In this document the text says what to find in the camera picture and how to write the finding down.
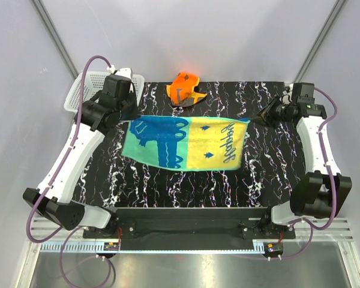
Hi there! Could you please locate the orange grey towel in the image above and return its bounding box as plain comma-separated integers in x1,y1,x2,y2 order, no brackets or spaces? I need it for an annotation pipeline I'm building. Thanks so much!
166,72,207,107

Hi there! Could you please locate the yellow blue crocodile towel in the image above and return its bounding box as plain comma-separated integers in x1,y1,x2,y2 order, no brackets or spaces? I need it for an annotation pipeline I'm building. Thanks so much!
122,115,250,172

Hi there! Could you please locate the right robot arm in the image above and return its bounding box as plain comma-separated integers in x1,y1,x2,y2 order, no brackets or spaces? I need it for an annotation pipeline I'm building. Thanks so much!
251,82,352,238

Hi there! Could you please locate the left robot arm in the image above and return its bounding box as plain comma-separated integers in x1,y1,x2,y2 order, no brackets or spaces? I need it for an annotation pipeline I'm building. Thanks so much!
23,68,145,238

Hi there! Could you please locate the white perforated plastic basket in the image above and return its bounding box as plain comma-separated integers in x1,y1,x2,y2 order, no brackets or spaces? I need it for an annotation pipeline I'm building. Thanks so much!
63,71,145,115

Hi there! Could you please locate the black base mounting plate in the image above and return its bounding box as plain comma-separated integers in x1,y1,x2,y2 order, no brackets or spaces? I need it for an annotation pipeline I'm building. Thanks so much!
83,208,287,240

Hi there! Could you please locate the right small connector board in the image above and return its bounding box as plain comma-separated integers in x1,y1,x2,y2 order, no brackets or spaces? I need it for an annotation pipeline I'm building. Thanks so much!
265,242,284,254

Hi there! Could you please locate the small connector board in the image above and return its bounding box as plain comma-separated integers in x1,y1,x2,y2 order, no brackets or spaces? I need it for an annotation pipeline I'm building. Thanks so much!
265,242,284,254
103,242,120,251

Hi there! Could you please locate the left small connector board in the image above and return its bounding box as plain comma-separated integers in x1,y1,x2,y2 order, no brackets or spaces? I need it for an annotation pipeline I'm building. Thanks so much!
103,242,120,251

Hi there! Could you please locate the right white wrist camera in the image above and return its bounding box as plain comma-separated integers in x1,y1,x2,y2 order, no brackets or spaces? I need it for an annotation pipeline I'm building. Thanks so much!
281,83,293,104

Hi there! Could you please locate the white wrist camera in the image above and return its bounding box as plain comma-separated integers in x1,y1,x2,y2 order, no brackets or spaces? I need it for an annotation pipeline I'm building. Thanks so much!
107,65,133,79
281,83,293,104

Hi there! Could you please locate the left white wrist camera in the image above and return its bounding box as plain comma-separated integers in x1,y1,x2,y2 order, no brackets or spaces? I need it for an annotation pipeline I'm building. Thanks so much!
107,65,133,79

